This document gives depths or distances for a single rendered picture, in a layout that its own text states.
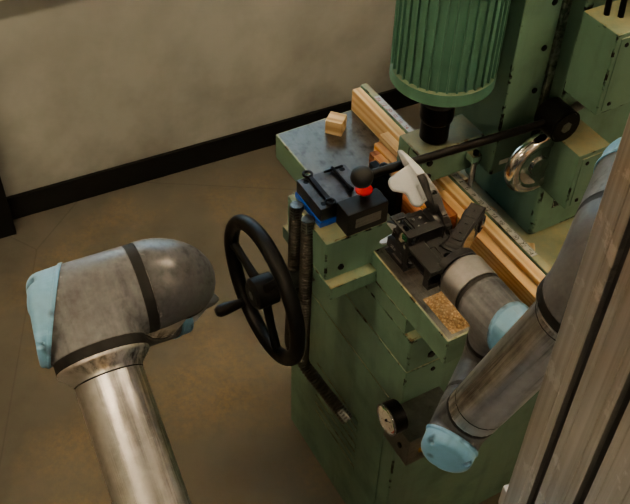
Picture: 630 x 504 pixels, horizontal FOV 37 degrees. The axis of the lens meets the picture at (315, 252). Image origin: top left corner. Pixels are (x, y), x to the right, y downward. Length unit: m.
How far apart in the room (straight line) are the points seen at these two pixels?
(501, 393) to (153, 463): 0.42
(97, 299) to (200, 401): 1.43
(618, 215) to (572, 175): 1.12
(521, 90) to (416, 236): 0.39
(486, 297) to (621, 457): 0.75
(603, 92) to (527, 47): 0.14
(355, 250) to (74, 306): 0.62
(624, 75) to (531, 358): 0.61
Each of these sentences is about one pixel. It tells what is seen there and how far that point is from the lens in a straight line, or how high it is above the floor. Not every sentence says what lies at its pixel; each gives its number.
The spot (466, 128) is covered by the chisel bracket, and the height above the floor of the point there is 1.03.
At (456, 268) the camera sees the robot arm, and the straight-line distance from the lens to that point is 1.32.
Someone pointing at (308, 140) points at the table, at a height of 0.90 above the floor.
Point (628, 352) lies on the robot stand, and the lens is 0.53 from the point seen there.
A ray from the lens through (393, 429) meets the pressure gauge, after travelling 1.69.
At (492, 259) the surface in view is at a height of 0.93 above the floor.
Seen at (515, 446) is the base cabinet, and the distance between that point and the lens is 2.26.
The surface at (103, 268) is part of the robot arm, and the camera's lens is 1.15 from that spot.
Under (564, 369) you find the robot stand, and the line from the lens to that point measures 0.61.
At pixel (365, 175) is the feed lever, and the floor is 1.16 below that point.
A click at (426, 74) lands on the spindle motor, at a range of 1.49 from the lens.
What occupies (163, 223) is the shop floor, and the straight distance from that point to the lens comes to 3.00.
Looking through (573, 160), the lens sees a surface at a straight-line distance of 1.62.
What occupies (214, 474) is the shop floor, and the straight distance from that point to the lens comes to 2.41.
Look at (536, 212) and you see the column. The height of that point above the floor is 0.86.
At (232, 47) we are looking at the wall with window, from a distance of 2.99.
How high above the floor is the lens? 2.06
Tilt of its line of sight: 46 degrees down
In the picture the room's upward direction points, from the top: 2 degrees clockwise
